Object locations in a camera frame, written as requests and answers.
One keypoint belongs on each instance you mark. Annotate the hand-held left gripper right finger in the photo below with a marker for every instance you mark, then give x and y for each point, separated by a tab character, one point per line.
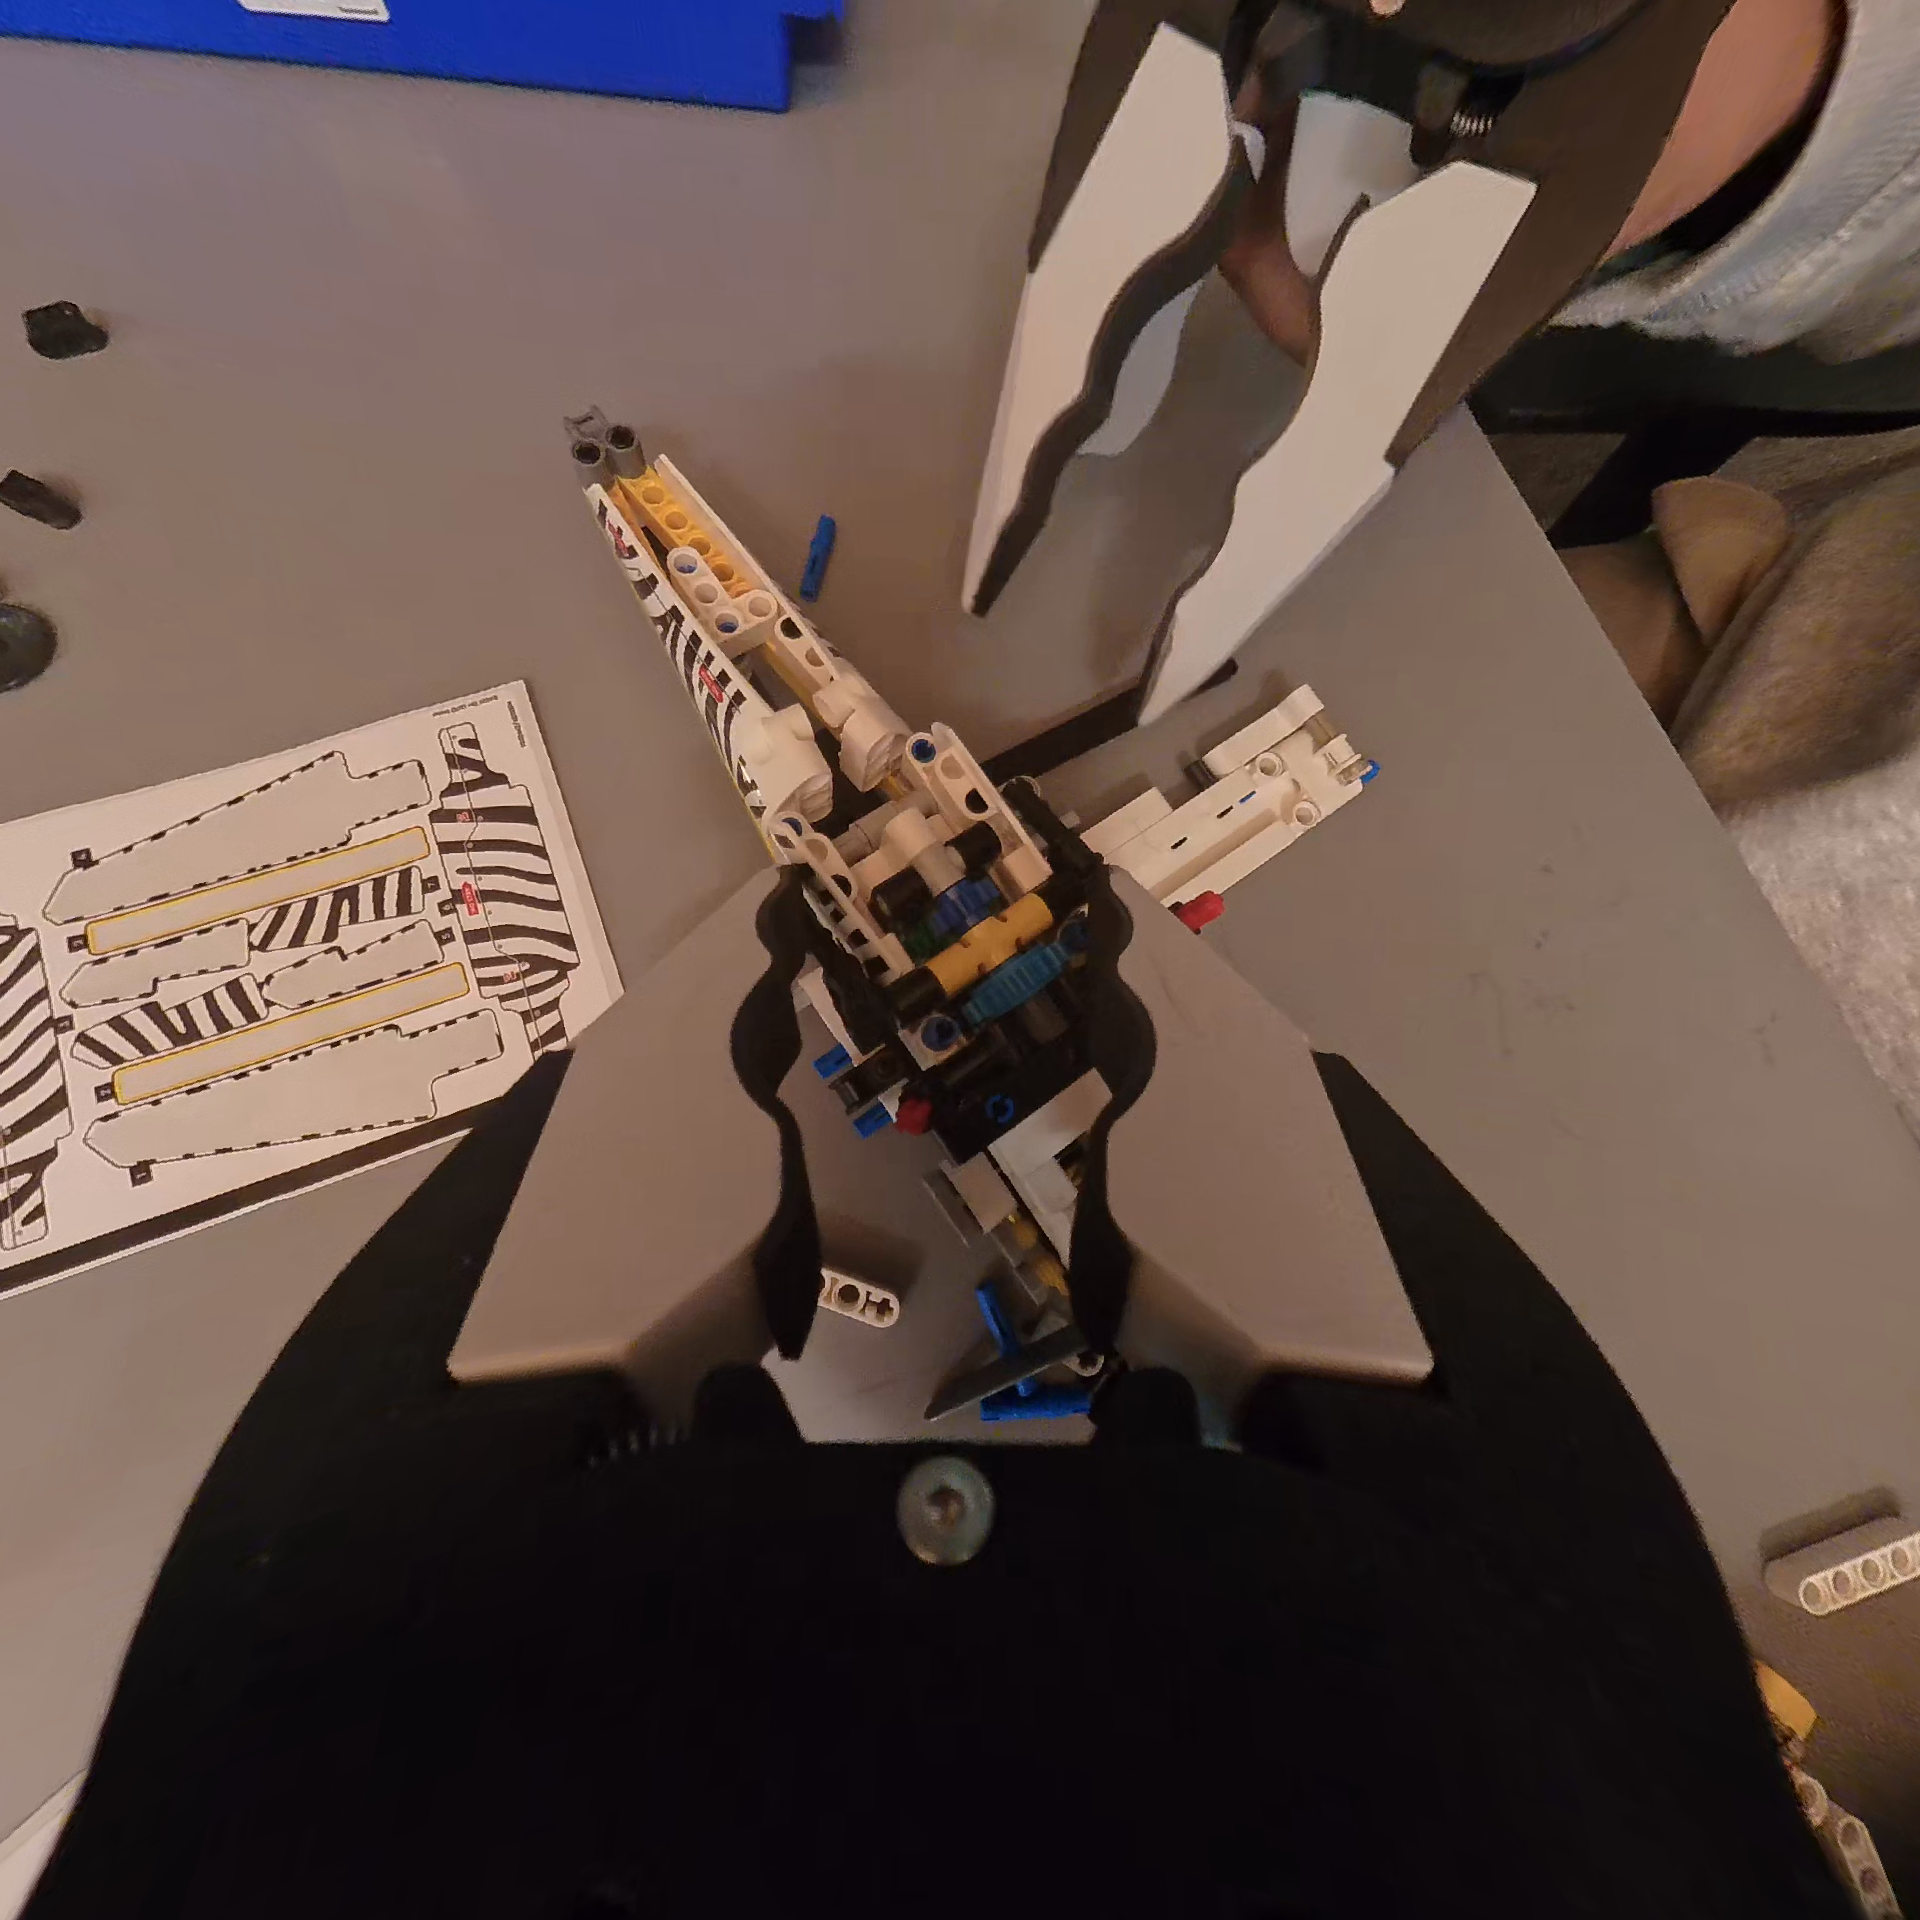
1276	1200

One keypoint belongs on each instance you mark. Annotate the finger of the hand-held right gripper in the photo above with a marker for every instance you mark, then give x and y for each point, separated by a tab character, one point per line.
1110	194
1396	330

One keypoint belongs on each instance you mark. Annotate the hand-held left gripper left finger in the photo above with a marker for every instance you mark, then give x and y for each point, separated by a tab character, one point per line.
629	1200

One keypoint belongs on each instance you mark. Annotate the white lego skid assembly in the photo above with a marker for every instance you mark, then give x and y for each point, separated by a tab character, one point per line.
1245	796

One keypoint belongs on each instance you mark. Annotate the zebra striped lego helicopter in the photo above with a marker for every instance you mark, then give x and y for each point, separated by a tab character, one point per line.
780	749

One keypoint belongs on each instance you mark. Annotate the long black lego beam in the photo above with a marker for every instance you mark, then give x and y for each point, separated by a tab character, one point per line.
1066	734

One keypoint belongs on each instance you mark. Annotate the white angled lego beam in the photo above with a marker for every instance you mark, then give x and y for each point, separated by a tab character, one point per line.
859	1299

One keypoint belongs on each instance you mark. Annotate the blue lego pin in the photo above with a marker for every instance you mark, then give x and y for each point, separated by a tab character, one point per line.
819	556

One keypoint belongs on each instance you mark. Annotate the short white lego beam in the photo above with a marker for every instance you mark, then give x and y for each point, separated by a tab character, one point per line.
1853	1576

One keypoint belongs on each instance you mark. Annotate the yellow lego panel piece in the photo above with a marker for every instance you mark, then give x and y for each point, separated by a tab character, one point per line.
1786	1702

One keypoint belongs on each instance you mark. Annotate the long white lego beam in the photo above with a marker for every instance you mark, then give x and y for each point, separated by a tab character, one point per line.
1838	1829

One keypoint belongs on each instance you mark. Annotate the person's right hand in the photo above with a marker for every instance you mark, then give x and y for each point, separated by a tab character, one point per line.
1276	253

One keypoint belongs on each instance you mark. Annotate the zebra sticker sheet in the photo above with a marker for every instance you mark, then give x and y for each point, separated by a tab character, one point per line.
301	973

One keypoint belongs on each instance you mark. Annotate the blue plastic bin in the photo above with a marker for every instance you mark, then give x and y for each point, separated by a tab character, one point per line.
524	44

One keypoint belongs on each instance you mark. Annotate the small black knob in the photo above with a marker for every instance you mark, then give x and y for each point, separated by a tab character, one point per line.
66	330
37	499

